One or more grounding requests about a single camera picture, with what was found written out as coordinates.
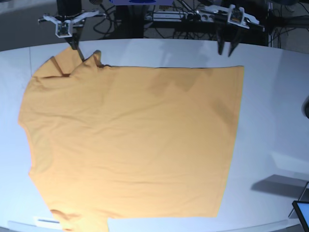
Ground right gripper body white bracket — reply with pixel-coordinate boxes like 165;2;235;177
38;10;106;38

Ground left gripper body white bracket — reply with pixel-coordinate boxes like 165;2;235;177
196;4;265;31

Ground orange T-shirt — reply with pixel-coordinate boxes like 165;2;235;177
18;48;244;232

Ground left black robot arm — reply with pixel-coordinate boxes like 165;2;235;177
195;0;267;57

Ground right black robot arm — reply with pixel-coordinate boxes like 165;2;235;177
38;0;107;61

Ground white power strip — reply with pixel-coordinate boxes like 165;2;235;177
145;11;214;23

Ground dark round object right edge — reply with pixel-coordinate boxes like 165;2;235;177
302;96;309;118

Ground grey tablet stand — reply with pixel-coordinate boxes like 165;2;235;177
289;182;309;221

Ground white flat label strip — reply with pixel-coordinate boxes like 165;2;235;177
33;217;60;227

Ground tablet with blue screen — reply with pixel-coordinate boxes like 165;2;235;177
292;201;309;232

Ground black tangled cables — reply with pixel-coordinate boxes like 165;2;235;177
92;4;116;40

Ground black table frame post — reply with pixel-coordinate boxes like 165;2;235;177
115;5;145;39

